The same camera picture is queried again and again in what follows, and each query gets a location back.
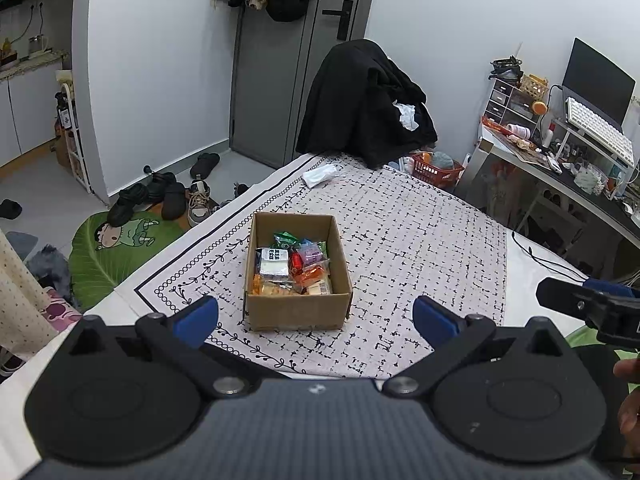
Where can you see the desk with dark top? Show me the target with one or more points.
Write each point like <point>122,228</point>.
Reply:
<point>595,202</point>

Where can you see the white black-patterned blanket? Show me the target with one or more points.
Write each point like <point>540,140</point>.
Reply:
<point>400,285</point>

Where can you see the black monitor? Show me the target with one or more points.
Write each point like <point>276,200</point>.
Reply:
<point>597,80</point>

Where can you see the dotted beige curtain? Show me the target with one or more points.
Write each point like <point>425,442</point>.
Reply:
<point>22,305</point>

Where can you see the grey floor mat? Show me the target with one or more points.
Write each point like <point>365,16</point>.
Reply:
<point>22,245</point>

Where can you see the brown cardboard box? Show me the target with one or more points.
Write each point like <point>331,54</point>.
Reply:
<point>295,312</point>

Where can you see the grey drawer organiser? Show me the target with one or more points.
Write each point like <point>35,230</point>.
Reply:
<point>502,100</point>

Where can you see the grey door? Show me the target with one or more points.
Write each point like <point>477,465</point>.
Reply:
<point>270,85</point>

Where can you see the white desk riser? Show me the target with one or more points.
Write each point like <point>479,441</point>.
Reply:
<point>562,127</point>

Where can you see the person's right hand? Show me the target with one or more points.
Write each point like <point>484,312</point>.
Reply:
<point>631,420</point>

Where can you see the green cartoon leaf rug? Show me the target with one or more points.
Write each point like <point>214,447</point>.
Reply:
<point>100,270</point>

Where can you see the clear orange bread bag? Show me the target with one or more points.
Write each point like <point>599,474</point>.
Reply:
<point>272,289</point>

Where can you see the white bottle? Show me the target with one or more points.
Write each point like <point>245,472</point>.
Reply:
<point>549,135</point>

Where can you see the black coat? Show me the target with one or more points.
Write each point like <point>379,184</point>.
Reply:
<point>355,105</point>

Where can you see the pink flowered mat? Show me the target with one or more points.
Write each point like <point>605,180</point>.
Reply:
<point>62,310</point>

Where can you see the beige sneaker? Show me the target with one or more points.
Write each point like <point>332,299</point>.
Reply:
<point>197,204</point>

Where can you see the white cloth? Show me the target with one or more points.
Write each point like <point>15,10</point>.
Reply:
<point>406,116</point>

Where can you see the white shoe rack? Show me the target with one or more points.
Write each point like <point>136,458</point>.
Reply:
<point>70,140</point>

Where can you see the black tangled object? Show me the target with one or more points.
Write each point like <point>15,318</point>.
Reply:
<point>505,67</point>

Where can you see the pile of snack packets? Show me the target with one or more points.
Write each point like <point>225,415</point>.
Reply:
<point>300,262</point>

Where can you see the white keyboard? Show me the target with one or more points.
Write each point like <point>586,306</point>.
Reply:
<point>600,130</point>

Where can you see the black slipper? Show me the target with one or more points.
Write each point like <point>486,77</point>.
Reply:
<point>205,164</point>

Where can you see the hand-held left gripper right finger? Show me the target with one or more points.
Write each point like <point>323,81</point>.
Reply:
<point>435,320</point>

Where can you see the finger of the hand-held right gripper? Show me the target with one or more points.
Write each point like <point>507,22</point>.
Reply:
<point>612,290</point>
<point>562,296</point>

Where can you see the red plastic basket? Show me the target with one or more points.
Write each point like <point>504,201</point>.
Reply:
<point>437,172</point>

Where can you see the black shoe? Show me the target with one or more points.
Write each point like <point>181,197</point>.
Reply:
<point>127,205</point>
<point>174,201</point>
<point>161,180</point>

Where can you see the fuzzy blue-grey rug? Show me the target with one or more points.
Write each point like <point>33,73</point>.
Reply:
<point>50,270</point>

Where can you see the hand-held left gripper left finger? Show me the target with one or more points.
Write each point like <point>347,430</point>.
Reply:
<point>197,320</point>

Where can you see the wicker basket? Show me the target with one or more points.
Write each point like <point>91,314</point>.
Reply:
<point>534,87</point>

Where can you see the white bed sheet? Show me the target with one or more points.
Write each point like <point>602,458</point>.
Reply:
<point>530,280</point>

